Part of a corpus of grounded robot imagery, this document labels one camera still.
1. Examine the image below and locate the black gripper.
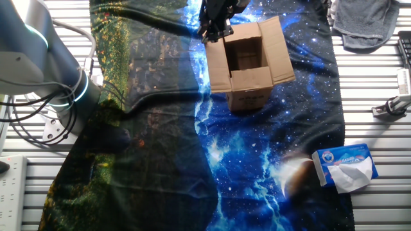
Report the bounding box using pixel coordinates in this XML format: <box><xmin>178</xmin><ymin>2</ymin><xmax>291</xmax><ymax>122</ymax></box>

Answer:
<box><xmin>197</xmin><ymin>0</ymin><xmax>251</xmax><ymax>44</ymax></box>

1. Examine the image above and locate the cardboard box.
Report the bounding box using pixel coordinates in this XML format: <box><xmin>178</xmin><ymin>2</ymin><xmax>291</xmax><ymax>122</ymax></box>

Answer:
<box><xmin>204</xmin><ymin>15</ymin><xmax>296</xmax><ymax>112</ymax></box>

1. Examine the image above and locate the blue tissue box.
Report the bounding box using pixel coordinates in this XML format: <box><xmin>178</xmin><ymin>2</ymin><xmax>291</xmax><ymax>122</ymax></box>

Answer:
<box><xmin>311</xmin><ymin>143</ymin><xmax>379</xmax><ymax>188</ymax></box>

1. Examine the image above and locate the galaxy and forest print cloth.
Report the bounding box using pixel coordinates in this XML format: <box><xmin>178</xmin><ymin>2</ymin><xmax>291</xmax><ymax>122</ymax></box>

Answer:
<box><xmin>38</xmin><ymin>0</ymin><xmax>356</xmax><ymax>231</ymax></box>

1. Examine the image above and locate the grey towel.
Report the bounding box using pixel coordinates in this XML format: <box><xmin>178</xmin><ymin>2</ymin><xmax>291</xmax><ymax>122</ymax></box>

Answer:
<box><xmin>332</xmin><ymin>0</ymin><xmax>401</xmax><ymax>54</ymax></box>

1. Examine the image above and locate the black keyboard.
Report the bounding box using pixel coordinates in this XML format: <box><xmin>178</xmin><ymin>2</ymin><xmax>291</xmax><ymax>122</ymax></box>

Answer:
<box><xmin>397</xmin><ymin>30</ymin><xmax>411</xmax><ymax>70</ymax></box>

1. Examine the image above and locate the white ribbed block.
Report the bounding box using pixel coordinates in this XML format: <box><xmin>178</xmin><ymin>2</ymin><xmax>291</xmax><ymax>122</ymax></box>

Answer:
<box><xmin>397</xmin><ymin>68</ymin><xmax>411</xmax><ymax>96</ymax></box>

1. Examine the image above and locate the white tissue sheet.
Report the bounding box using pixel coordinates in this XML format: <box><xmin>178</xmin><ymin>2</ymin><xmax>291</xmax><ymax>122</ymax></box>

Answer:
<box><xmin>327</xmin><ymin>156</ymin><xmax>374</xmax><ymax>194</ymax></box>

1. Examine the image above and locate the white power strip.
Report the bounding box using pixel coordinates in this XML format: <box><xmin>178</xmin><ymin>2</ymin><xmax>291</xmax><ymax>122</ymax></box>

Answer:
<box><xmin>0</xmin><ymin>155</ymin><xmax>28</xmax><ymax>231</ymax></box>

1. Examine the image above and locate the grey robot hose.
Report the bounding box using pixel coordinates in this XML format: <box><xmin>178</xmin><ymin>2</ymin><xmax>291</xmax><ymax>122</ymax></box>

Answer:
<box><xmin>51</xmin><ymin>19</ymin><xmax>97</xmax><ymax>78</ymax></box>

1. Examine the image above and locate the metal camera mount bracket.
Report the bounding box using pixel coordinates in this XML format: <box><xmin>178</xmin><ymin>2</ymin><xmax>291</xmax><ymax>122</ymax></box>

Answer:
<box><xmin>371</xmin><ymin>105</ymin><xmax>408</xmax><ymax>121</ymax></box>

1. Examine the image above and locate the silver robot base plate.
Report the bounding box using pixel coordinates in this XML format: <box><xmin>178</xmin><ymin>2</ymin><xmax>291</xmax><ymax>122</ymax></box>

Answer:
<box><xmin>42</xmin><ymin>117</ymin><xmax>80</xmax><ymax>144</ymax></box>

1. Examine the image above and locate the black base cable loop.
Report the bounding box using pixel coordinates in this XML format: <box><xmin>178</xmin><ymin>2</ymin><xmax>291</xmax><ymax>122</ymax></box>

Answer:
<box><xmin>0</xmin><ymin>81</ymin><xmax>80</xmax><ymax>146</ymax></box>

